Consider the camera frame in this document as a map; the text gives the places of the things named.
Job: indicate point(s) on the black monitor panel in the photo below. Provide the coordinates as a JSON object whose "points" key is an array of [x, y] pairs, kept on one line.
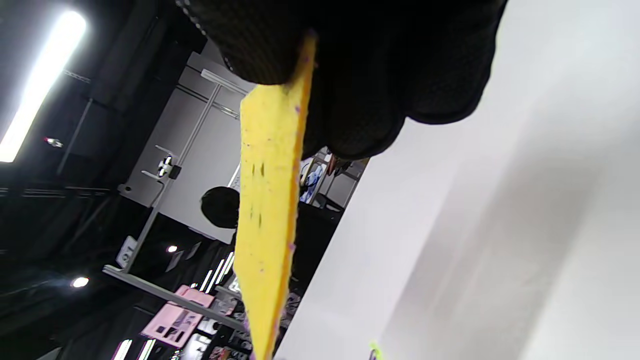
{"points": [[315, 235]]}

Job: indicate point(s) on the person's right hand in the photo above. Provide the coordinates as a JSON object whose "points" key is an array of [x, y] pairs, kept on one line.
{"points": [[380, 65]]}

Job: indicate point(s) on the pink display screen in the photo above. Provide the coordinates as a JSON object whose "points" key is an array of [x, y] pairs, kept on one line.
{"points": [[175, 317]]}

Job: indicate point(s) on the yellow felt square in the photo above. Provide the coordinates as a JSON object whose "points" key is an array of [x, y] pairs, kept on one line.
{"points": [[267, 210]]}

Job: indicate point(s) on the long ceiling light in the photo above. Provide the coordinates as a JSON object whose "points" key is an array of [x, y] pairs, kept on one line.
{"points": [[40, 85]]}

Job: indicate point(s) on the lime green plastic needle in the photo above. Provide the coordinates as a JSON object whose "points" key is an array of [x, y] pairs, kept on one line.
{"points": [[376, 350]]}

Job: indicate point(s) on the white wall-mounted tracking camera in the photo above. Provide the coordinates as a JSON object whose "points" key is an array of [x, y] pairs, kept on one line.
{"points": [[167, 167]]}

